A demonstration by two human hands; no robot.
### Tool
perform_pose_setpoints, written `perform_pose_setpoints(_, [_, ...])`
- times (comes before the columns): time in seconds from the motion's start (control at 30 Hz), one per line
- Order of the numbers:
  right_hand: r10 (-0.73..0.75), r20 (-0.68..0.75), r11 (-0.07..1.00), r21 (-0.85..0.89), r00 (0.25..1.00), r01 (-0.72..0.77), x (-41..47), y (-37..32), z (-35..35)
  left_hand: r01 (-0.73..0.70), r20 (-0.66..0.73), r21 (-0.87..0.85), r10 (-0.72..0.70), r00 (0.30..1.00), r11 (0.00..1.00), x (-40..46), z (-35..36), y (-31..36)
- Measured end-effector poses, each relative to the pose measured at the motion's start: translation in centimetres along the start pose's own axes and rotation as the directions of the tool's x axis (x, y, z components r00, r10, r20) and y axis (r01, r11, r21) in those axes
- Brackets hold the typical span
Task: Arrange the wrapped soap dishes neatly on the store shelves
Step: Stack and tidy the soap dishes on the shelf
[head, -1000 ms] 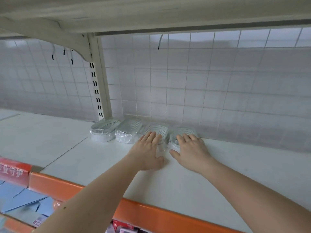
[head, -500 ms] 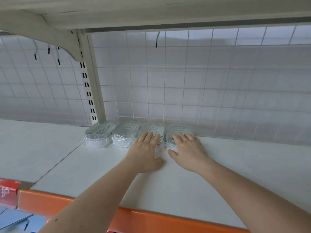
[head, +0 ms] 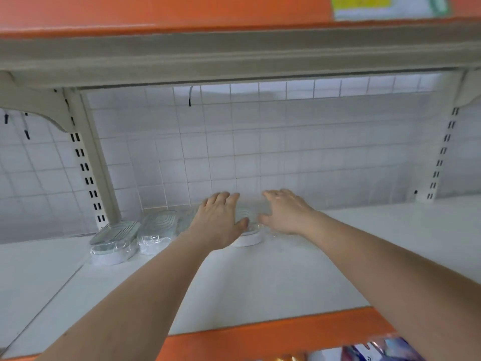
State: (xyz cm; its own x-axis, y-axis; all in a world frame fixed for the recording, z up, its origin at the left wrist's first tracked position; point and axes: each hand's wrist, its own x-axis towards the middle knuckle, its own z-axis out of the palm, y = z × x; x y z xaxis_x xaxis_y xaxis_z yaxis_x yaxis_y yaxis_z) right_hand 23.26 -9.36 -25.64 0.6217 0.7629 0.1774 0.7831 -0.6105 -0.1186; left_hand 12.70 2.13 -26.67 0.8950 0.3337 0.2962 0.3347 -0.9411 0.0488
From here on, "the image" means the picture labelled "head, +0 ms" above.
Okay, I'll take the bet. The person's left hand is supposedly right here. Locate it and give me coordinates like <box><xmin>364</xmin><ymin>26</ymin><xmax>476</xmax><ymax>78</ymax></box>
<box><xmin>188</xmin><ymin>192</ymin><xmax>251</xmax><ymax>251</ymax></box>

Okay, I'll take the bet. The person's right hand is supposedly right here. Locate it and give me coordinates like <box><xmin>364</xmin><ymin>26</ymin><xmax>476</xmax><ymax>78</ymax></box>
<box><xmin>259</xmin><ymin>189</ymin><xmax>318</xmax><ymax>238</ymax></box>

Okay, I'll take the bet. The orange metal store shelving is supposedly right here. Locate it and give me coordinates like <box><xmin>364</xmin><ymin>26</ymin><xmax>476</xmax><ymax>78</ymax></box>
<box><xmin>0</xmin><ymin>0</ymin><xmax>481</xmax><ymax>361</ymax></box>

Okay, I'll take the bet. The person's right forearm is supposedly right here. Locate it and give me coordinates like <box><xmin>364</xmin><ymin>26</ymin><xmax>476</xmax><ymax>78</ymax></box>
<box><xmin>301</xmin><ymin>214</ymin><xmax>481</xmax><ymax>361</ymax></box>

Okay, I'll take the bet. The person's left forearm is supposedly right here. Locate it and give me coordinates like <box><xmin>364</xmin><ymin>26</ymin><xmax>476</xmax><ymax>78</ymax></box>
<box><xmin>38</xmin><ymin>233</ymin><xmax>215</xmax><ymax>361</ymax></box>

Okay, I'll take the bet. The blue printed package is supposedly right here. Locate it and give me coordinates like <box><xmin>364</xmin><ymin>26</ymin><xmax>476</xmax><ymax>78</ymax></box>
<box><xmin>342</xmin><ymin>338</ymin><xmax>426</xmax><ymax>361</ymax></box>

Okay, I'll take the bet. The white label green arrow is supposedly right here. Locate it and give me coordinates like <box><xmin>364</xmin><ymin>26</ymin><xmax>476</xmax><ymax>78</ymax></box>
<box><xmin>330</xmin><ymin>0</ymin><xmax>452</xmax><ymax>22</ymax></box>

